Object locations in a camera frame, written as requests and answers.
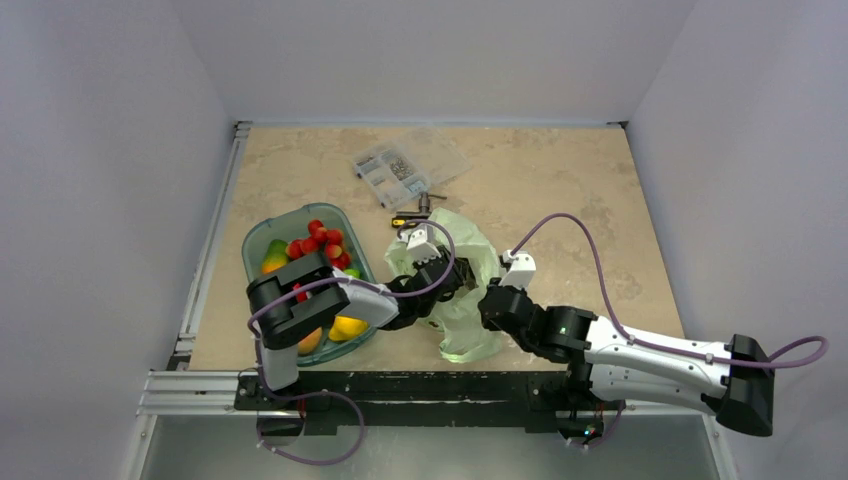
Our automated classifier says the green plastic bag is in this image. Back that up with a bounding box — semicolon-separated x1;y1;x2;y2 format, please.
412;207;501;364

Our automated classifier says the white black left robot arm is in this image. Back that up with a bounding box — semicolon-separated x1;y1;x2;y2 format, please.
246;247;476;409

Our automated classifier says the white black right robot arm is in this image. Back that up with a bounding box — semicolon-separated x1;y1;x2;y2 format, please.
478;283;775;437

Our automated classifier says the yellow fake lemon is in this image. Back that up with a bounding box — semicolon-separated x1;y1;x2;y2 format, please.
328;316;369;343

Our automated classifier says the red fake lychee bunch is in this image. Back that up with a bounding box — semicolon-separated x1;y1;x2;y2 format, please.
284;219;353;270

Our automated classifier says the orange fake peach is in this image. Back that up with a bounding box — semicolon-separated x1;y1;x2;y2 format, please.
297;328;323;356

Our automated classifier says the green orange fake mango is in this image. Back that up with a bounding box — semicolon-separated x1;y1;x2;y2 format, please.
260;239;290;275

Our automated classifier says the yellow black screwdriver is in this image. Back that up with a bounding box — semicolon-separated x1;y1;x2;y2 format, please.
390;216;421;229

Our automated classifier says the clear plastic screw box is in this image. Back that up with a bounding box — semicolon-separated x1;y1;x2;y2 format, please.
351;127;471;211

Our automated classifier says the teal plastic tray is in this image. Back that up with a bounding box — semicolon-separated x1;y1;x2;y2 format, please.
241;203;377;367

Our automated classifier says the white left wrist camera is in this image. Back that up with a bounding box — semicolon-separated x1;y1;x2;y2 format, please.
398;223;441;267

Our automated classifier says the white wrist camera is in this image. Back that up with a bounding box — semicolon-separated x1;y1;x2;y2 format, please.
398;223;441;267
498;250;536;290

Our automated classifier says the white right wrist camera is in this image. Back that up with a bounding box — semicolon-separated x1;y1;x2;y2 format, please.
498;250;536;290

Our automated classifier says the black aluminium base frame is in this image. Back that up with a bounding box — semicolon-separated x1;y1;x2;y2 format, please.
124;125;734;479

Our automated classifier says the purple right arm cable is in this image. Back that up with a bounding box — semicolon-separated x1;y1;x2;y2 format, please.
510;212;831;450

